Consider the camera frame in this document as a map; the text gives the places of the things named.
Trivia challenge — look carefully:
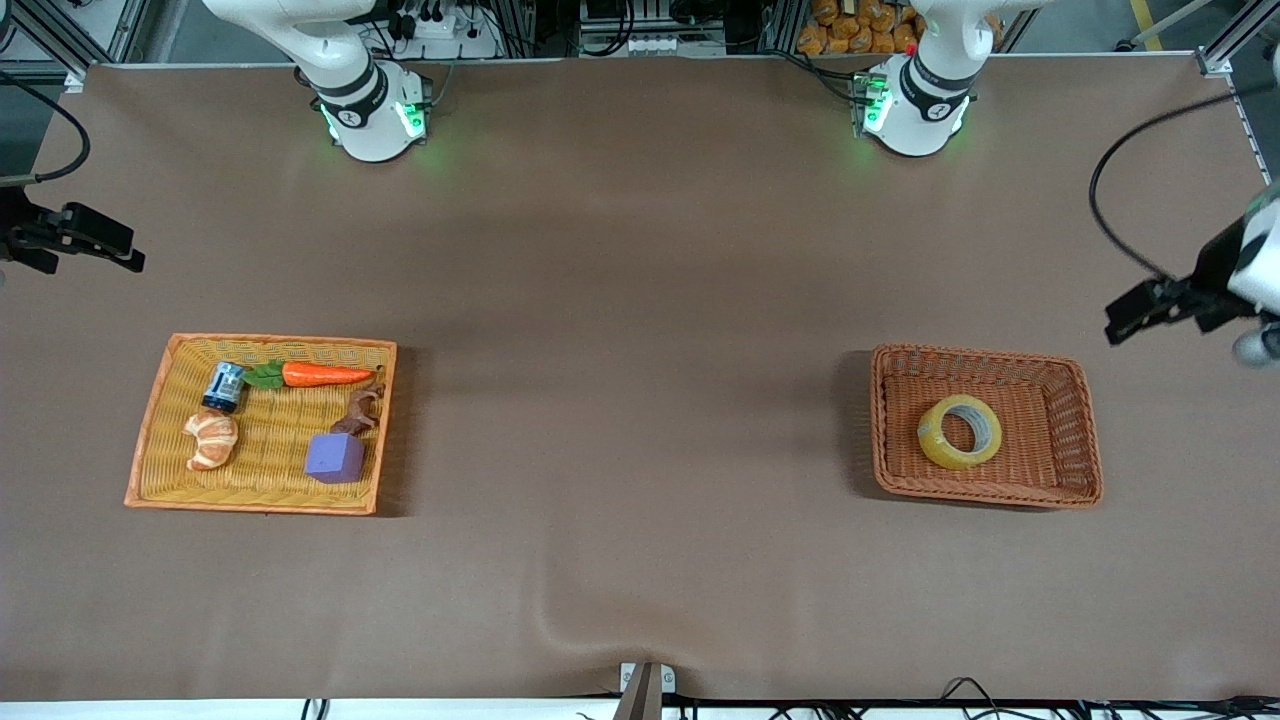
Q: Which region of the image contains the yellow tape roll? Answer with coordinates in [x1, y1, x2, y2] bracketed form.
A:
[917, 393, 1003, 471]

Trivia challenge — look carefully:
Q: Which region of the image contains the white power strip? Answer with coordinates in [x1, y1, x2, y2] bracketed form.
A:
[403, 8, 501, 59]
[623, 35, 727, 57]

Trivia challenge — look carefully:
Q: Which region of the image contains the black floor cable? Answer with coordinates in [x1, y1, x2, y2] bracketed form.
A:
[690, 677, 1280, 720]

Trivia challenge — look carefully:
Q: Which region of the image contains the toy croissant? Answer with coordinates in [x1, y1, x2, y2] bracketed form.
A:
[183, 408, 240, 472]

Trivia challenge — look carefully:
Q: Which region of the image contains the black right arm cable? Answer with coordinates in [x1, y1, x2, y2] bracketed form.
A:
[0, 70, 92, 186]

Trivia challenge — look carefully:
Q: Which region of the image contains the aluminium frame rail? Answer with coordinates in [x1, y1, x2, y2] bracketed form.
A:
[18, 0, 151, 79]
[1195, 0, 1280, 78]

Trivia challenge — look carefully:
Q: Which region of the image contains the bag of orange snacks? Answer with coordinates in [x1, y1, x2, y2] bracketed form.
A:
[797, 0, 1004, 56]

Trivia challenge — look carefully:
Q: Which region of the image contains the brown wicker basket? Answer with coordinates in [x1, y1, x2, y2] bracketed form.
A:
[868, 343, 1105, 510]

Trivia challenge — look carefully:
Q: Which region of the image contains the orange toy carrot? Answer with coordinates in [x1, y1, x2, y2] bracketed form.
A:
[243, 360, 376, 391]

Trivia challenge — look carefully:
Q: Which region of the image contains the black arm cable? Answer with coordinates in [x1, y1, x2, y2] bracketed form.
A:
[0, 70, 92, 186]
[1088, 80, 1280, 281]

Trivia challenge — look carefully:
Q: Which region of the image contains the brown toy figurine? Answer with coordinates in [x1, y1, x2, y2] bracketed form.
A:
[330, 366, 387, 437]

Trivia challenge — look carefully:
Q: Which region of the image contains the purple cube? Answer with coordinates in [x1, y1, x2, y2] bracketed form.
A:
[303, 432, 367, 486]

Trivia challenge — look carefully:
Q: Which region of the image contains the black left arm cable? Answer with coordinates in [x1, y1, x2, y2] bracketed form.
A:
[1088, 80, 1280, 281]

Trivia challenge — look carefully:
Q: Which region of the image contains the orange yellow wicker tray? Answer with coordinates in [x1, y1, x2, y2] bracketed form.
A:
[124, 333, 398, 517]

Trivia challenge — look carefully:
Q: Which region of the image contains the blue battery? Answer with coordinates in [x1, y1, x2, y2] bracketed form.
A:
[201, 361, 247, 414]

